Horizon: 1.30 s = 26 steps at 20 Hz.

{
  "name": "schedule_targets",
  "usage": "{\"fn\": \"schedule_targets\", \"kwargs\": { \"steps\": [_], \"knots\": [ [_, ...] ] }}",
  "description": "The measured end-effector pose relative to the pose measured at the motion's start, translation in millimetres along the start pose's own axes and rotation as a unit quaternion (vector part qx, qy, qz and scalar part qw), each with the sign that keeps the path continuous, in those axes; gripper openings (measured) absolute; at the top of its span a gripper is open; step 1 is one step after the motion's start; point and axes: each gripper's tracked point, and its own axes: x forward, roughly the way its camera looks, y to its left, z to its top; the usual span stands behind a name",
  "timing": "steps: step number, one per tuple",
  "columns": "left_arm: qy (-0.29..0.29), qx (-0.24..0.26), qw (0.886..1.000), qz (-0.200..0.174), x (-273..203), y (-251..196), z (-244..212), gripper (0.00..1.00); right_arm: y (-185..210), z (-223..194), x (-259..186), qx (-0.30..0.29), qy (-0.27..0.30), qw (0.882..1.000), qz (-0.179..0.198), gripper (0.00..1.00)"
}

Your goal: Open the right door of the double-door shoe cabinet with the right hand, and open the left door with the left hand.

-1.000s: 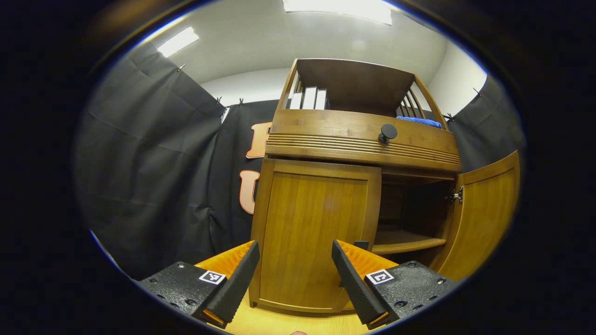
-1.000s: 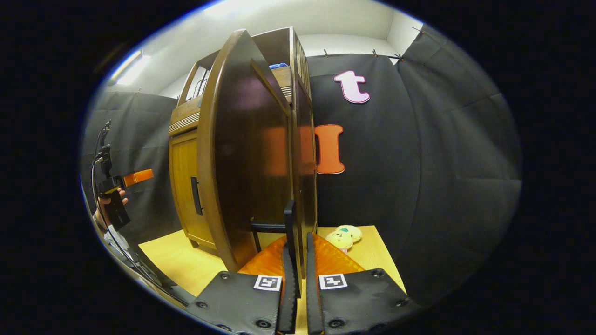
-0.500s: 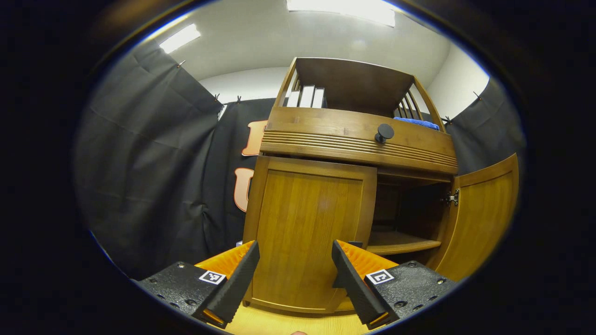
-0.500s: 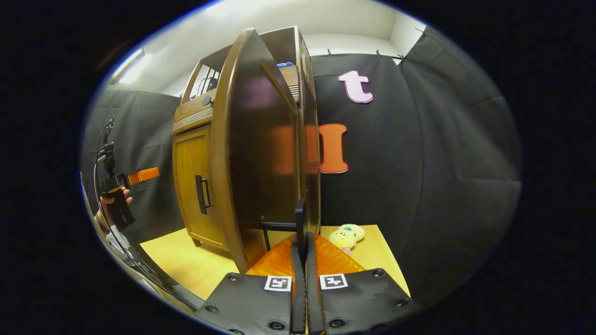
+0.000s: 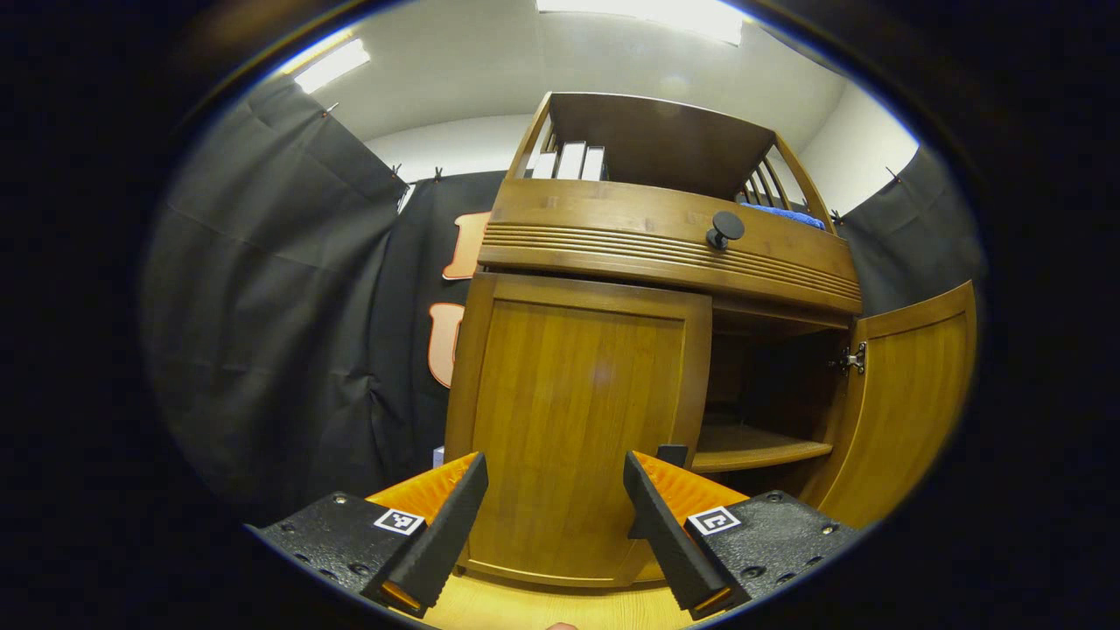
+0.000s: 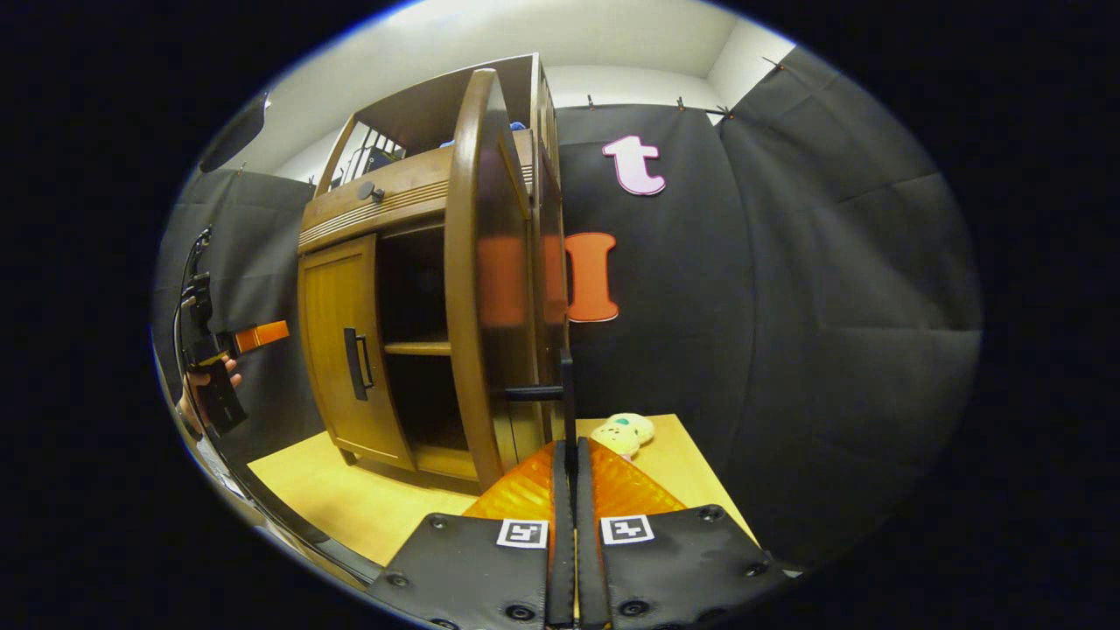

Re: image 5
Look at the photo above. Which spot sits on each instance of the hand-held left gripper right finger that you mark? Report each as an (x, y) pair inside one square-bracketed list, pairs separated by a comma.
[(665, 534)]

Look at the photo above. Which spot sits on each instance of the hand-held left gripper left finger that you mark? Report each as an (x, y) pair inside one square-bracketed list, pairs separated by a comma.
[(446, 534)]

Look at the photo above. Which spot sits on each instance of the wooden double-door shoe cabinet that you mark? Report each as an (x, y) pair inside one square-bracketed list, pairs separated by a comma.
[(752, 446)]

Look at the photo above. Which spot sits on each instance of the wooden shoe cabinet door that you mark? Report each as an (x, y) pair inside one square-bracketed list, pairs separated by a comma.
[(569, 394), (910, 402)]

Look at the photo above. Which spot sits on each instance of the black backdrop cloth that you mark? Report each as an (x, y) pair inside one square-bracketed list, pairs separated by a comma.
[(271, 306)]

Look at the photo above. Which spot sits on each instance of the black round drawer knob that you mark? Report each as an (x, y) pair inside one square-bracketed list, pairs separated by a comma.
[(728, 226)]

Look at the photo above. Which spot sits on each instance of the ribbed wooden drawer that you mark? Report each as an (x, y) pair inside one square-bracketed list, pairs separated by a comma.
[(612, 214)]

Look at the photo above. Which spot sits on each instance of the blue folded cloth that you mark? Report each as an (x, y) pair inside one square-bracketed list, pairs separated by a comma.
[(787, 214)]

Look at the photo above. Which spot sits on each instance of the white upright book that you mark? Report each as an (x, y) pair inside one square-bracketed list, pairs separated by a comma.
[(594, 164), (544, 166), (571, 162)]

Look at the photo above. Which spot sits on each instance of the small ceiling light panel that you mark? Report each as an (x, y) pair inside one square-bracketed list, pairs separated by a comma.
[(332, 66)]

